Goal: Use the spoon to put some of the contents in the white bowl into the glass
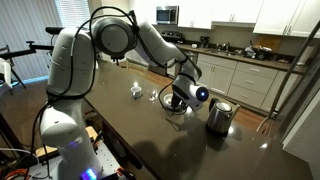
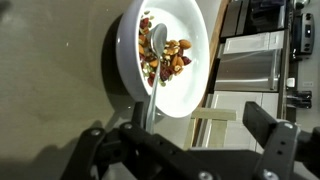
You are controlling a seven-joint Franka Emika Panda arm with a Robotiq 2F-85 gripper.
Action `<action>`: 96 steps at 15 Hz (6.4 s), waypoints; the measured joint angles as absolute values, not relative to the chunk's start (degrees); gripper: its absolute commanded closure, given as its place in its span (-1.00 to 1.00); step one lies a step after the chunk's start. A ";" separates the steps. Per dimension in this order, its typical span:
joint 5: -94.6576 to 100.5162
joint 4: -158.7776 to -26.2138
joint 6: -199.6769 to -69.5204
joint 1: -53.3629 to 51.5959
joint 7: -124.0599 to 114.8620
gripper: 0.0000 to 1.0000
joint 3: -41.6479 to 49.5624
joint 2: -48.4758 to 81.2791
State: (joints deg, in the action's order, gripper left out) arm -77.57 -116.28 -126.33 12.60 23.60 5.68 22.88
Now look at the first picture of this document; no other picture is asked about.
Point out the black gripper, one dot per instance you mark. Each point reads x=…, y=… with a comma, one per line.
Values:
x=178, y=98

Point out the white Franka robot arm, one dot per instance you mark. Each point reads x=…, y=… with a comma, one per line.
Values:
x=70, y=60

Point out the white ceramic bowl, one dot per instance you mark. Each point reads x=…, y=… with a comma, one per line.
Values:
x=166, y=100

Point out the clear drinking glass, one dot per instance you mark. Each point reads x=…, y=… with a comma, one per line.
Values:
x=153, y=96

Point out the white ceramic mug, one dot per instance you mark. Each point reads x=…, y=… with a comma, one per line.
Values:
x=136, y=92

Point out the small white cup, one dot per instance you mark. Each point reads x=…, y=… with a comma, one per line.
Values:
x=194, y=46

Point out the black coffee maker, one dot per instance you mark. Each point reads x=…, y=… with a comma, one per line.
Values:
x=204, y=41

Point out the chrome sink faucet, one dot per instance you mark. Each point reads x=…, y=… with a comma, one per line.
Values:
x=226, y=46

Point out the white lower kitchen cabinets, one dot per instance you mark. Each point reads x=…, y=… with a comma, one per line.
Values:
x=250, y=81

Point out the white kitchen cabinets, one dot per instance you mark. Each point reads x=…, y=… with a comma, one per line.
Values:
x=250, y=81
x=286, y=15

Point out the stainless steel microwave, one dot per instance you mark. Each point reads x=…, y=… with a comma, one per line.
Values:
x=166, y=15

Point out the pile of dishes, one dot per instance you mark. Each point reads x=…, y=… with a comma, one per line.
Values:
x=256, y=51

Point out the orange black clamp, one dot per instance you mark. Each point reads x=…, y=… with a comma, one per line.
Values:
x=125, y=174

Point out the wooden cutting board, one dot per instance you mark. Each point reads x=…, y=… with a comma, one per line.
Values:
x=268, y=42

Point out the grey metal stand pole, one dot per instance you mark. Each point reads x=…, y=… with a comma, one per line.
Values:
x=293, y=66

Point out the white paper towel roll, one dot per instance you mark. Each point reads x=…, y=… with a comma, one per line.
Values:
x=305, y=55

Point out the white horizontal window blinds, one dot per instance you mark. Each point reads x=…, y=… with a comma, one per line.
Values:
x=73, y=13

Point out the white upper kitchen cabinets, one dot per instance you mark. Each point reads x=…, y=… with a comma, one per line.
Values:
x=286, y=15

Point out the white vertical curtain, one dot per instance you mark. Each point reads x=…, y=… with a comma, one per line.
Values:
x=30, y=23

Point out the white device on tripod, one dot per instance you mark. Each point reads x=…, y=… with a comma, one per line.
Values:
x=5, y=71

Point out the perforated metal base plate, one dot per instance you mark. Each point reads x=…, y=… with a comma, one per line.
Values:
x=106, y=160

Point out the black bar camera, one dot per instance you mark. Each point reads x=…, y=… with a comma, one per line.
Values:
x=53, y=30

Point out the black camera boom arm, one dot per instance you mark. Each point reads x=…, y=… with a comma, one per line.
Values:
x=30, y=48

